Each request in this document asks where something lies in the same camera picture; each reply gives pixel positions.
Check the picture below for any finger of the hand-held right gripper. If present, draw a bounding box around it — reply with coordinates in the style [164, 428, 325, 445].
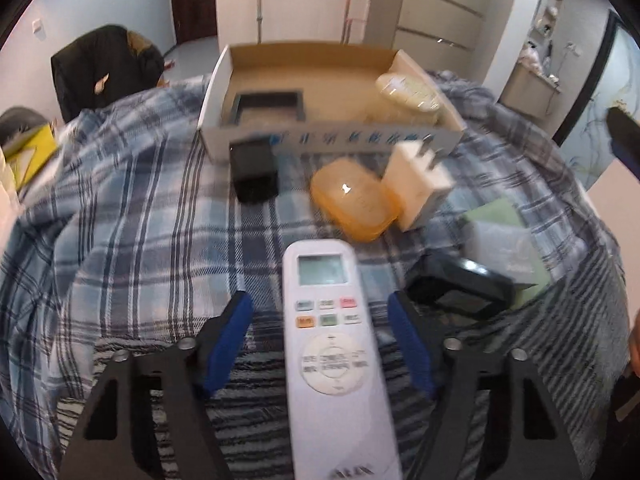
[606, 106, 640, 181]

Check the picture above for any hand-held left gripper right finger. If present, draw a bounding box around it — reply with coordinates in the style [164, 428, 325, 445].
[386, 289, 583, 480]

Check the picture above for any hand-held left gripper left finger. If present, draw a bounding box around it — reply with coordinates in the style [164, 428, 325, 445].
[59, 290, 255, 480]

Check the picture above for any white remote control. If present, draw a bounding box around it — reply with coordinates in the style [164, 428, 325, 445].
[282, 240, 403, 480]

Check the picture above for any pale green box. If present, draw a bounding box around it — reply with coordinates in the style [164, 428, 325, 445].
[460, 197, 553, 308]

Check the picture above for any white charger plug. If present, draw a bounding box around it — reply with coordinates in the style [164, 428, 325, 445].
[382, 135, 456, 232]

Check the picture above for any black power adapter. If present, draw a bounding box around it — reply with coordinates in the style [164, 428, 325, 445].
[229, 137, 281, 204]

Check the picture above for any shallow cardboard box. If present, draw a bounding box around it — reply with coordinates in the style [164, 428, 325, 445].
[197, 44, 467, 163]

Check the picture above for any black framed glass door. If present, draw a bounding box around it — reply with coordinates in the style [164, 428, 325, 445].
[552, 10, 640, 191]

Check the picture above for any bathroom vanity cabinet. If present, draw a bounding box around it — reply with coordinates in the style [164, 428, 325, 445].
[500, 57, 563, 121]

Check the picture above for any pink cloth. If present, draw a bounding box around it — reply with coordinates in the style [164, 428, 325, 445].
[520, 42, 546, 68]

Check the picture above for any blue plaid blanket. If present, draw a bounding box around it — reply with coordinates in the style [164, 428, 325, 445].
[0, 70, 631, 480]

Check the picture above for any orange plastic soap box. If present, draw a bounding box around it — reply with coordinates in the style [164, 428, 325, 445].
[310, 157, 399, 242]

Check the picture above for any black jacket on chair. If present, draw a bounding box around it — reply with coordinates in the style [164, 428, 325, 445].
[50, 24, 166, 123]

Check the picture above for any red broom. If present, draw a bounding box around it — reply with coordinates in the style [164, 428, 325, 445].
[341, 0, 372, 46]

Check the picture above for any dark brown door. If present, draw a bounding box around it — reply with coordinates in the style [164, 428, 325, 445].
[169, 0, 217, 46]

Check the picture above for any wall niche shelf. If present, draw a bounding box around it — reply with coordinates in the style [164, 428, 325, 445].
[530, 0, 563, 41]

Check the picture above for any black rectangular frame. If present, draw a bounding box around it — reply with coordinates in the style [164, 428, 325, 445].
[220, 89, 306, 128]

